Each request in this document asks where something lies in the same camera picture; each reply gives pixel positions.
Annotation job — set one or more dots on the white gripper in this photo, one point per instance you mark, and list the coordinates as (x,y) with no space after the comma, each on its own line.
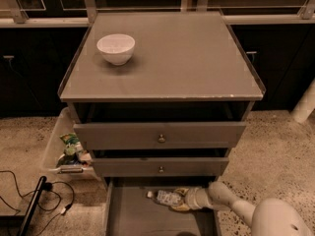
(193,199)

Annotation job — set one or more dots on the clear plastic bottle blue label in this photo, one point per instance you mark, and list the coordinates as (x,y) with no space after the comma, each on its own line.
(165,198)

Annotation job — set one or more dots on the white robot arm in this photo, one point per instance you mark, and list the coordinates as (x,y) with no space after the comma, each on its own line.
(270,217)

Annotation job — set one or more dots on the brass middle drawer knob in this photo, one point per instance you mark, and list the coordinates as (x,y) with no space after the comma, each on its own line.
(161,169)

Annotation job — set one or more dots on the brass drawer knob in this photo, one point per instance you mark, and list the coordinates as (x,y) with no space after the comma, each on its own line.
(161,138)
(161,169)

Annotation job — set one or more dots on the bottom grey drawer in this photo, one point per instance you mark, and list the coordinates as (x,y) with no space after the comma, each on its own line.
(129,212)

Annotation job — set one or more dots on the grey drawer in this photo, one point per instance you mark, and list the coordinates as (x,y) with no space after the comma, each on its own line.
(145,135)
(129,212)
(173,166)

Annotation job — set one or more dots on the middle grey drawer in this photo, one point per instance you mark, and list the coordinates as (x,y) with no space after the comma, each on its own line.
(173,166)

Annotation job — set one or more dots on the brass top drawer knob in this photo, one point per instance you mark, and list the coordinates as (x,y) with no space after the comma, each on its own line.
(161,138)

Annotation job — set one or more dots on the top grey drawer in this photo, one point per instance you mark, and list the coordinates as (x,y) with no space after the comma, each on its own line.
(145,135)

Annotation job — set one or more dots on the grey drawer cabinet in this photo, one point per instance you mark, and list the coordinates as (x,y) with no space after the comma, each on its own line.
(185,68)

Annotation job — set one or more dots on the clear plastic storage bin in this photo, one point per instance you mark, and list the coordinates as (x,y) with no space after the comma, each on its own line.
(54,150)

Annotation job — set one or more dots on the green snack packet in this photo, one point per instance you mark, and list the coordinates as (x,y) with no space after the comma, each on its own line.
(69,139)

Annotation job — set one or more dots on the black flat bar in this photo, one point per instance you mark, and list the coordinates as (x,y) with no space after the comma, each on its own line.
(32,206)

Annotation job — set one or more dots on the white ceramic bowl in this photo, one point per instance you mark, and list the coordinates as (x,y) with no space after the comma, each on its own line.
(117,49)

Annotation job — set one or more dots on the metal railing frame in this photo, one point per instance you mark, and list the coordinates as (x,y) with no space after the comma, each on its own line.
(18,14)

